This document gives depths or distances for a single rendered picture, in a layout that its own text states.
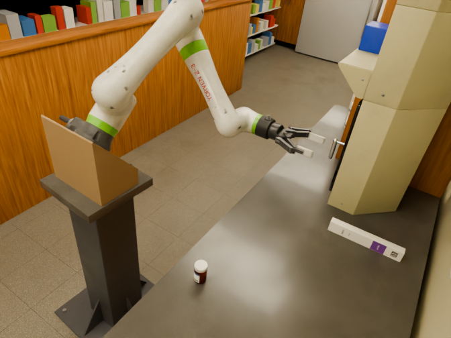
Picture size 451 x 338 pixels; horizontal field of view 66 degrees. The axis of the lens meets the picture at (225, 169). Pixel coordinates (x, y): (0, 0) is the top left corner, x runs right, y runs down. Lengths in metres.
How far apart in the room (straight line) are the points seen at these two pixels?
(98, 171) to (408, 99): 1.07
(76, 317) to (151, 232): 0.74
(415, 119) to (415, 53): 0.24
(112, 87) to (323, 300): 0.96
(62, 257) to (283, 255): 1.65
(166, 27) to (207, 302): 0.92
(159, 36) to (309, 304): 1.01
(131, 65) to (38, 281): 1.59
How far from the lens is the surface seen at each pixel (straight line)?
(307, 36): 6.61
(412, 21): 1.22
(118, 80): 1.26
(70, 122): 1.50
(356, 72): 1.28
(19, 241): 2.75
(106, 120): 1.40
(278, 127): 1.49
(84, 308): 2.27
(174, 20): 1.34
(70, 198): 1.48
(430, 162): 1.76
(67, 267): 2.49
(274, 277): 1.20
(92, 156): 1.28
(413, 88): 1.28
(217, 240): 1.27
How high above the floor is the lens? 1.87
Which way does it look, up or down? 36 degrees down
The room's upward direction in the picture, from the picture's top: 6 degrees clockwise
